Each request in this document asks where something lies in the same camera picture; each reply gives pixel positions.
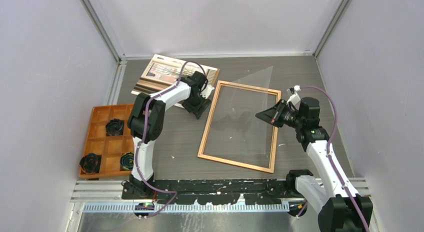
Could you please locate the orange wooden picture frame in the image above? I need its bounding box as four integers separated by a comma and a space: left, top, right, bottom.
197, 80, 281, 174

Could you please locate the black tape roll upper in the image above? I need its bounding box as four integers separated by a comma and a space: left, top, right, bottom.
105, 118, 125, 137

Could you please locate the brown backing board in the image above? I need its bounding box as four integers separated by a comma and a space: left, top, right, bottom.
206, 68, 220, 87

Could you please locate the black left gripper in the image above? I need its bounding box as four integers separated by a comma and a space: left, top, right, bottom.
183, 92, 212, 119

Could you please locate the plant photo print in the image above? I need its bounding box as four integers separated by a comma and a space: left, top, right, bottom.
131, 55, 207, 116

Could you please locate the black tape roll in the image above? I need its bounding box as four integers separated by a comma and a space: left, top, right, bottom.
105, 118, 125, 137
79, 153, 102, 174

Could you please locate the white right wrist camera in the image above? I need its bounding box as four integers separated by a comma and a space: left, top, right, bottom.
287, 85, 301, 106

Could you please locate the orange compartment tray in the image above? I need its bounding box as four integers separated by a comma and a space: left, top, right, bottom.
78, 103, 134, 179

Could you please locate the clear acrylic sheet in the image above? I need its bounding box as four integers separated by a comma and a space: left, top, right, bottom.
204, 66, 275, 157

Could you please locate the dark striped tape roll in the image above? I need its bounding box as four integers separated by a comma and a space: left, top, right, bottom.
120, 152, 134, 171

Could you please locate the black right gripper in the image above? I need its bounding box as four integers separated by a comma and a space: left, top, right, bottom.
256, 99, 304, 129

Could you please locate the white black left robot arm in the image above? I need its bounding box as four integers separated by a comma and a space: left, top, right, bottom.
127, 71, 212, 199

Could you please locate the black tape roll lower left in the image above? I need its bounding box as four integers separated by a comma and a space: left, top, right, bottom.
79, 153, 102, 174

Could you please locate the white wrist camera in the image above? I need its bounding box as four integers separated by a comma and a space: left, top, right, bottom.
287, 85, 301, 106
200, 85, 215, 99

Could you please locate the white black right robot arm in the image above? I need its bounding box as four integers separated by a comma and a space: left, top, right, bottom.
255, 97, 373, 232

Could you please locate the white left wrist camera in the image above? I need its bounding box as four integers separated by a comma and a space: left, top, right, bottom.
200, 85, 215, 99

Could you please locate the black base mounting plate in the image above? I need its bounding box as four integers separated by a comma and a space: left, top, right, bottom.
121, 178, 304, 206

